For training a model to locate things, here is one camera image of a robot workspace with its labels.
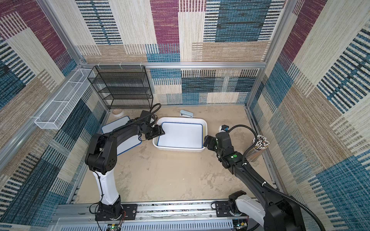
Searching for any blue-framed whiteboard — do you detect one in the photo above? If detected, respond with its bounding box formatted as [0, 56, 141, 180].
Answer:
[157, 122, 203, 149]
[102, 116, 142, 156]

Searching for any white plastic storage box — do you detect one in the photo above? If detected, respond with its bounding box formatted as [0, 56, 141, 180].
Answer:
[152, 117, 208, 153]

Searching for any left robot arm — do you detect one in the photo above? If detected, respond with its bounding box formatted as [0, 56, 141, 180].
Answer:
[85, 118, 165, 219]

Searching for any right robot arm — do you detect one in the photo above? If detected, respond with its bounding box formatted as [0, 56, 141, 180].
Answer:
[203, 132, 306, 231]

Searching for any cup of pencils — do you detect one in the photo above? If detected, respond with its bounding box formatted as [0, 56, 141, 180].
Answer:
[246, 135, 270, 162]

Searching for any tape roll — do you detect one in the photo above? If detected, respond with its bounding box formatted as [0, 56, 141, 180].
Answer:
[112, 109, 123, 117]

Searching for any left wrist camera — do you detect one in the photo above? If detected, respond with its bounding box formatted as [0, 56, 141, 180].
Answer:
[140, 110, 152, 123]

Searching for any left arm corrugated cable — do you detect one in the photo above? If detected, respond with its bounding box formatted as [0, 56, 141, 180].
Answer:
[112, 103, 162, 133]

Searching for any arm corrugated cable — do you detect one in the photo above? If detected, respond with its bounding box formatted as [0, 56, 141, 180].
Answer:
[227, 124, 327, 231]
[112, 103, 162, 133]

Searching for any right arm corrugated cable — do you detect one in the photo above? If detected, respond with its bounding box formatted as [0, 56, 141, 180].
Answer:
[227, 124, 327, 231]

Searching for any black wire mesh shelf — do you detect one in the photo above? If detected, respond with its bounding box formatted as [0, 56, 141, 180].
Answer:
[87, 65, 153, 109]

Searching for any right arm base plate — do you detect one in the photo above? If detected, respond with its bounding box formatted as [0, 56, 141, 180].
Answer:
[211, 201, 247, 218]

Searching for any aluminium front rail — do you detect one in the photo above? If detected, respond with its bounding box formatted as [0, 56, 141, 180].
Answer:
[50, 199, 252, 226]

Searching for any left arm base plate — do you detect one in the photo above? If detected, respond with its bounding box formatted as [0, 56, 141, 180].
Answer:
[95, 204, 138, 221]

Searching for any white wire mesh basket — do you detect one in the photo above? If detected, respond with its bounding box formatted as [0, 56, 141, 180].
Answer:
[34, 68, 91, 130]

